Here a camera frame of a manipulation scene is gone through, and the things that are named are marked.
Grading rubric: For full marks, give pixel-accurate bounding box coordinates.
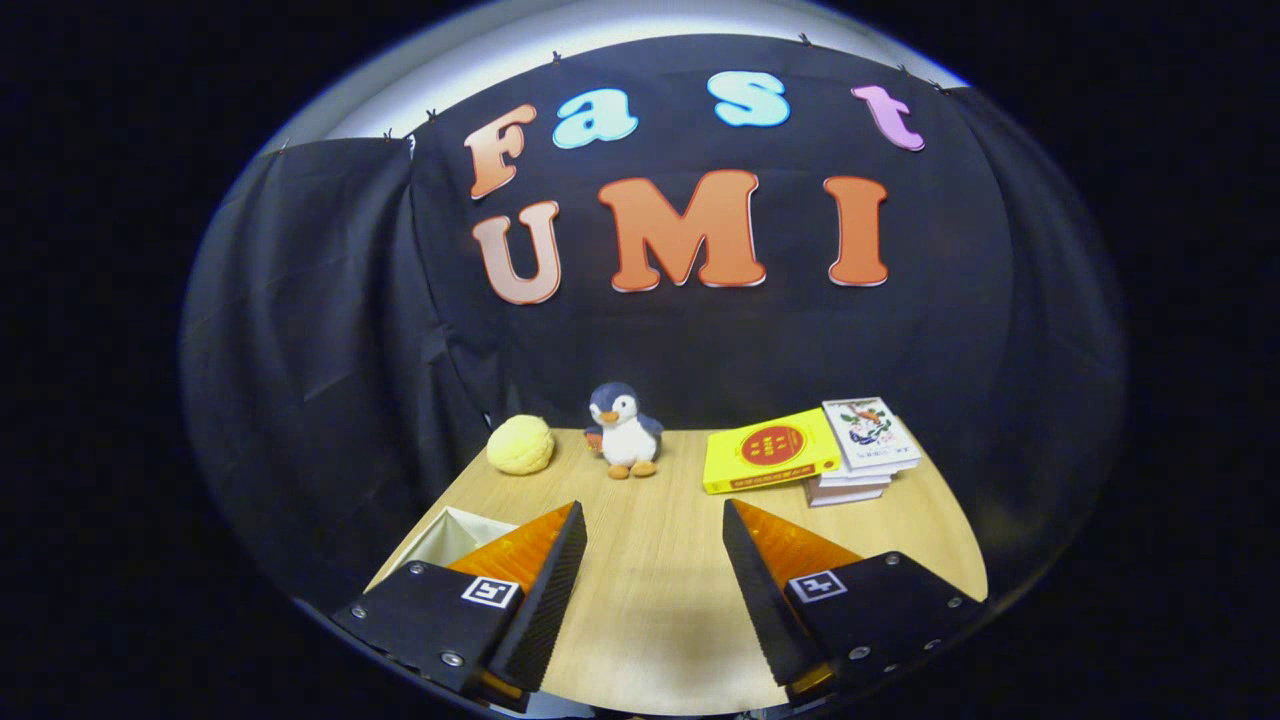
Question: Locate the penguin plush toy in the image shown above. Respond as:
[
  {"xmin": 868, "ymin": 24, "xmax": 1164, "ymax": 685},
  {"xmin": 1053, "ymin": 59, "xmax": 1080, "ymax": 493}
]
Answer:
[{"xmin": 583, "ymin": 381, "xmax": 665, "ymax": 480}]

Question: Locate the yellow round plush bun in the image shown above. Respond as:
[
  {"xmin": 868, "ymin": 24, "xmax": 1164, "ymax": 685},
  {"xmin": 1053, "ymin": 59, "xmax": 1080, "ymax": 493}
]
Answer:
[{"xmin": 486, "ymin": 414, "xmax": 556, "ymax": 476}]

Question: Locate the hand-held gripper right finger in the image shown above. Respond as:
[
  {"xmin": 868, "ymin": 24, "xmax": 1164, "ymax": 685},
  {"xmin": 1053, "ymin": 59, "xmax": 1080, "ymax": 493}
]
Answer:
[{"xmin": 721, "ymin": 498, "xmax": 991, "ymax": 706}]

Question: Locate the cream fabric storage box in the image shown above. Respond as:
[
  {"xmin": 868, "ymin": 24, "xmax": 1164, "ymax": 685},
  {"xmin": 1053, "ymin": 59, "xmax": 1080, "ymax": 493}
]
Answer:
[{"xmin": 395, "ymin": 506, "xmax": 521, "ymax": 576}]

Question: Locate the illustrated white cover book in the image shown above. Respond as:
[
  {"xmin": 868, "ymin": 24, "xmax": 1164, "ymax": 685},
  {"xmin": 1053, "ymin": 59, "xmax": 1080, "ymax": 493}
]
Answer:
[{"xmin": 822, "ymin": 397, "xmax": 923, "ymax": 473}]

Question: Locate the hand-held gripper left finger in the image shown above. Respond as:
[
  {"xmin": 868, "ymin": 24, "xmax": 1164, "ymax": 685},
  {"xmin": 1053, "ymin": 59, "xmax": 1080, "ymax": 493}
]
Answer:
[{"xmin": 330, "ymin": 500, "xmax": 589, "ymax": 713}]

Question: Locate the yellow book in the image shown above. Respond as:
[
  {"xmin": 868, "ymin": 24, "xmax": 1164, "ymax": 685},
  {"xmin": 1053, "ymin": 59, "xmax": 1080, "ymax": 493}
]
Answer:
[{"xmin": 702, "ymin": 407, "xmax": 843, "ymax": 496}]

